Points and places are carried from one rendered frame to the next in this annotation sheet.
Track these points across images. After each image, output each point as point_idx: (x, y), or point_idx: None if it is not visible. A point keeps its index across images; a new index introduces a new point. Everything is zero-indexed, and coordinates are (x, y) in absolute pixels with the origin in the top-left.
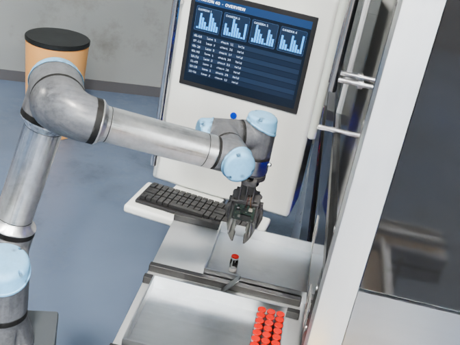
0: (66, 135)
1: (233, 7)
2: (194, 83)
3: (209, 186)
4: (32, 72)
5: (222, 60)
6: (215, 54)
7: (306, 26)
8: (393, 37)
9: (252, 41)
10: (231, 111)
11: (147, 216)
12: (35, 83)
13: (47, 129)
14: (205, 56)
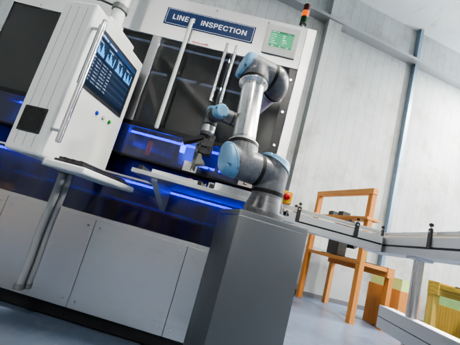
0: (283, 95)
1: (113, 47)
2: (85, 85)
3: None
4: (259, 57)
5: (100, 76)
6: (99, 70)
7: (133, 72)
8: (302, 88)
9: (115, 70)
10: (96, 109)
11: (96, 176)
12: (278, 66)
13: (280, 90)
14: (94, 70)
